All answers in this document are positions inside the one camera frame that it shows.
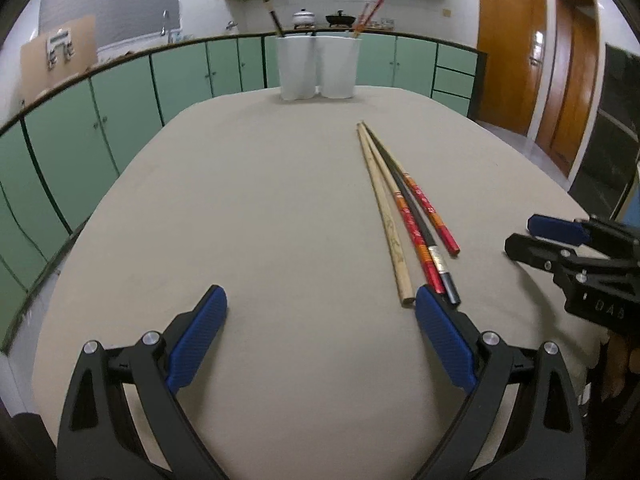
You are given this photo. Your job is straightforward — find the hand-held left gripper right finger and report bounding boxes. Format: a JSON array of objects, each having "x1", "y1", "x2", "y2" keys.
[{"x1": 415, "y1": 284, "x2": 587, "y2": 480}]

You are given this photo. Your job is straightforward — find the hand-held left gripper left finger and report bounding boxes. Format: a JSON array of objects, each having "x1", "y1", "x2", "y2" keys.
[{"x1": 56, "y1": 284, "x2": 228, "y2": 480}]

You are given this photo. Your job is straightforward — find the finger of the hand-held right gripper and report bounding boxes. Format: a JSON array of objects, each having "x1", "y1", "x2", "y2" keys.
[
  {"x1": 527, "y1": 214, "x2": 593, "y2": 247},
  {"x1": 504, "y1": 232, "x2": 568, "y2": 273}
]

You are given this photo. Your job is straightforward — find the red chopstick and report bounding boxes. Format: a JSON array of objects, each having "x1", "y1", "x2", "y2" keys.
[
  {"x1": 359, "y1": 125, "x2": 447, "y2": 295},
  {"x1": 352, "y1": 2, "x2": 372, "y2": 38},
  {"x1": 356, "y1": 0, "x2": 386, "y2": 36},
  {"x1": 364, "y1": 122, "x2": 461, "y2": 256}
]

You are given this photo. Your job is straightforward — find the plain wooden chopstick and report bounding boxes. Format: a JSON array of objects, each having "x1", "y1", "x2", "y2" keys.
[{"x1": 356, "y1": 124, "x2": 416, "y2": 306}]

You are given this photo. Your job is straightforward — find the black chopstick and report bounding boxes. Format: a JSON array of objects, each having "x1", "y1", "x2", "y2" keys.
[
  {"x1": 361, "y1": 121, "x2": 461, "y2": 306},
  {"x1": 258, "y1": 0, "x2": 285, "y2": 38}
]

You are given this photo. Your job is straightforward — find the white two-compartment utensil holder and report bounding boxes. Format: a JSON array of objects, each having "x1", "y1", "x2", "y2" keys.
[{"x1": 276, "y1": 35, "x2": 362, "y2": 101}]

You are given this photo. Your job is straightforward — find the person's right hand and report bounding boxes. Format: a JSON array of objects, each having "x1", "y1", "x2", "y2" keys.
[{"x1": 597, "y1": 330, "x2": 632, "y2": 403}]

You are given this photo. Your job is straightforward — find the black glass cabinet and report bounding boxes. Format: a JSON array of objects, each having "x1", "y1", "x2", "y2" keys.
[{"x1": 567, "y1": 42, "x2": 640, "y2": 221}]

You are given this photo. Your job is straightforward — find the open wooden door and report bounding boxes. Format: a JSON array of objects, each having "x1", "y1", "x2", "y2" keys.
[{"x1": 535, "y1": 0, "x2": 599, "y2": 177}]

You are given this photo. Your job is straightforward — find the closed wooden door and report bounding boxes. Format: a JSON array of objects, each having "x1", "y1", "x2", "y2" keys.
[{"x1": 475, "y1": 0, "x2": 547, "y2": 136}]

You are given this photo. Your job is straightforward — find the green base kitchen cabinets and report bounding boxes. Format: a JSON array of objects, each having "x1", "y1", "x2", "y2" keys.
[{"x1": 0, "y1": 30, "x2": 488, "y2": 356}]

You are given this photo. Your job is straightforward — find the cardboard sheet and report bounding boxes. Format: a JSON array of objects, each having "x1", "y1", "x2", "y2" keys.
[{"x1": 20, "y1": 14, "x2": 98, "y2": 103}]

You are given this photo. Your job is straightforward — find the grey window blind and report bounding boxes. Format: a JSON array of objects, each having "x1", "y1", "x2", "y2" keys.
[{"x1": 39, "y1": 0, "x2": 182, "y2": 51}]

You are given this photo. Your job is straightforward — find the white mounted bracket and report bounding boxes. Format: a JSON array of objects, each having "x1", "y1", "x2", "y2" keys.
[{"x1": 46, "y1": 30, "x2": 76, "y2": 68}]

